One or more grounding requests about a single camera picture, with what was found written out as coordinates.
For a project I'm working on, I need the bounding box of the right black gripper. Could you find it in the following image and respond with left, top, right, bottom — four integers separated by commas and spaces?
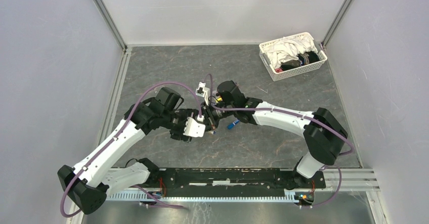
199, 101, 236, 133

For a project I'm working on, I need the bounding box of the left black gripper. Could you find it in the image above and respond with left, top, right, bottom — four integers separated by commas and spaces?
161, 108, 199, 143

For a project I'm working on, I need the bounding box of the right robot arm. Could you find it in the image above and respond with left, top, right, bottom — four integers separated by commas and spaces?
197, 80, 348, 188

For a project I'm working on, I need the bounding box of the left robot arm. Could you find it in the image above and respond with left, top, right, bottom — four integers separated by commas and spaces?
57, 82, 184, 217

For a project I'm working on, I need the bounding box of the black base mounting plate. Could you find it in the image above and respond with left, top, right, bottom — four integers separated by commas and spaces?
139, 168, 326, 197

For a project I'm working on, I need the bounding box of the white plastic basket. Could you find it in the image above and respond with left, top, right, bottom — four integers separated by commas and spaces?
259, 32, 327, 81

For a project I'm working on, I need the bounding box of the white cloth in basket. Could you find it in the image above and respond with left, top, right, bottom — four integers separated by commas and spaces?
263, 35, 318, 69

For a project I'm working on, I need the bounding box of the black cloth in basket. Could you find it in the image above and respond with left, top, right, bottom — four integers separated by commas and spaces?
280, 51, 320, 71

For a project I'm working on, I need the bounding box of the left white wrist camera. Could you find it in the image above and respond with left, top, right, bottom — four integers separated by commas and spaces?
183, 117, 205, 138

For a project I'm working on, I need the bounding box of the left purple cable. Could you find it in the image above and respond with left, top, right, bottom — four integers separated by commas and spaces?
59, 81, 204, 218

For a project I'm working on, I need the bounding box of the purple cable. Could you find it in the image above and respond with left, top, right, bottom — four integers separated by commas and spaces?
204, 73, 356, 208
59, 81, 204, 218

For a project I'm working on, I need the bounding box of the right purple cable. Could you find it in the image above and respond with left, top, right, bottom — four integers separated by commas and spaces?
204, 73, 356, 208

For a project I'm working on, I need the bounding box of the white slotted cable duct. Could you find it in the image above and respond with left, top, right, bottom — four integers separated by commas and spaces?
107, 190, 298, 203

